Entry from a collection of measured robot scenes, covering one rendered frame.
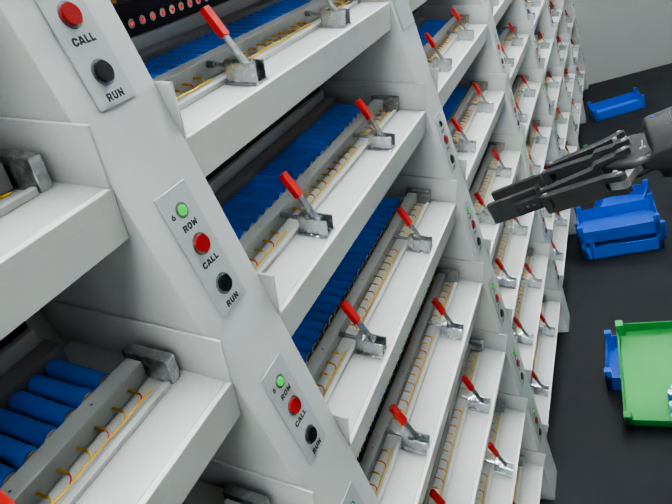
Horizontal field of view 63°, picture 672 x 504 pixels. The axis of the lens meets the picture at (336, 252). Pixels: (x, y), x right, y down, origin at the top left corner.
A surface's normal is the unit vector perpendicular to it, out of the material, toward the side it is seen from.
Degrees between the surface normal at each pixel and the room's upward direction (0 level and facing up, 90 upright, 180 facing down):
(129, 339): 90
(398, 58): 90
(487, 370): 19
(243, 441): 90
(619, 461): 0
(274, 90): 109
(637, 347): 26
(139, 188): 90
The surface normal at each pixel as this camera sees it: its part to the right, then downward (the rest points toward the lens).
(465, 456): -0.08, -0.83
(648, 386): -0.50, -0.51
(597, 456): -0.38, -0.83
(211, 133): 0.93, 0.15
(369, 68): -0.37, 0.55
